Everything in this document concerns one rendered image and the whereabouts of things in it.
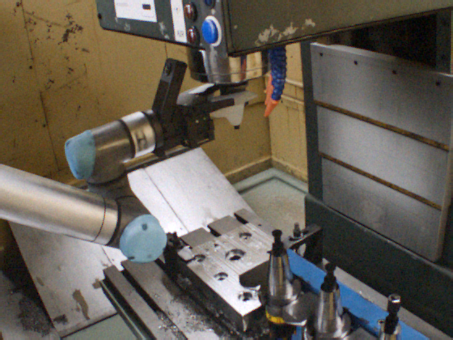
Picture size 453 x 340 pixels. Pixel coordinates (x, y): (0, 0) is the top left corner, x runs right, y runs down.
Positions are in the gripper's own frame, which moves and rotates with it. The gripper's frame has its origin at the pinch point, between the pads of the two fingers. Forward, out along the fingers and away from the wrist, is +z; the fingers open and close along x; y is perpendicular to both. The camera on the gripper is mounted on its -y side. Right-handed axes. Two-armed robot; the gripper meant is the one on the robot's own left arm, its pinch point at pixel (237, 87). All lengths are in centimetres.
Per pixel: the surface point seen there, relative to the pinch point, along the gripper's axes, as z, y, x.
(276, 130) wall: 80, 65, -96
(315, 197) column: 43, 57, -29
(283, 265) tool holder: -17.0, 15.5, 32.4
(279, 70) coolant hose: -4.3, -8.0, 19.3
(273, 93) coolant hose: -4.8, -3.9, 17.8
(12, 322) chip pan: -61, 76, -63
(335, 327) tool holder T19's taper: -18, 20, 44
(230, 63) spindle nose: -5.2, -7.3, 6.8
